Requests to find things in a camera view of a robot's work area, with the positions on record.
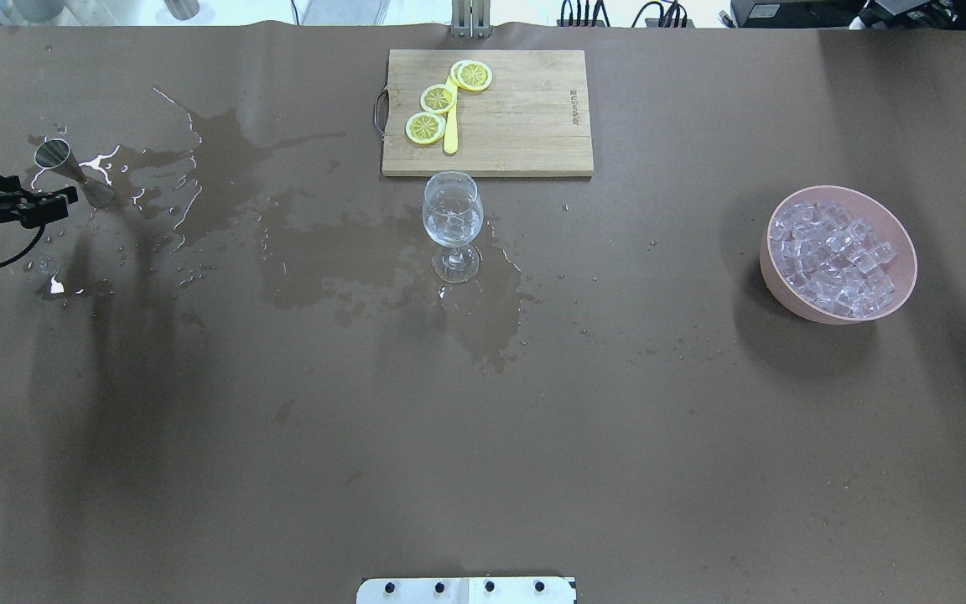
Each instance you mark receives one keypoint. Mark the lemon slice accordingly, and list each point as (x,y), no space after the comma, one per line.
(425,128)
(439,99)
(471,75)

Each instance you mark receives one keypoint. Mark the upper lemon slice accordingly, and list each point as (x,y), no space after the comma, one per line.
(471,75)

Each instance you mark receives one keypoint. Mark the clear ice cube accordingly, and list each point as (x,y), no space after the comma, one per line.
(455,227)

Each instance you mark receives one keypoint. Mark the wooden cutting board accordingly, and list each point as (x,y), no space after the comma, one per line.
(533,120)

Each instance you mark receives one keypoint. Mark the pile of clear ice cubes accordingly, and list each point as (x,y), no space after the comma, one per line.
(831,259)

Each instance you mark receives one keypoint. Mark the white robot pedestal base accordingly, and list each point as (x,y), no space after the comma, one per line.
(469,589)

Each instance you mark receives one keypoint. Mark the yellow plastic knife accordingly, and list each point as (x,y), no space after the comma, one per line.
(451,142)

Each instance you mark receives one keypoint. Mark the aluminium frame post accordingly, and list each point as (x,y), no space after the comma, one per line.
(470,19)

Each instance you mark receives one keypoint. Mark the pink bowl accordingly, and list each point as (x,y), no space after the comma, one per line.
(903,270)

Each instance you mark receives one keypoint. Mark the middle lemon slice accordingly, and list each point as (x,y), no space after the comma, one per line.
(439,99)

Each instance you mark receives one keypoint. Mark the clear wine glass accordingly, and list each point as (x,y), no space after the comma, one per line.
(449,192)

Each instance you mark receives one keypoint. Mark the lower lemon slice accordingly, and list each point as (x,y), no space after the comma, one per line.
(425,128)

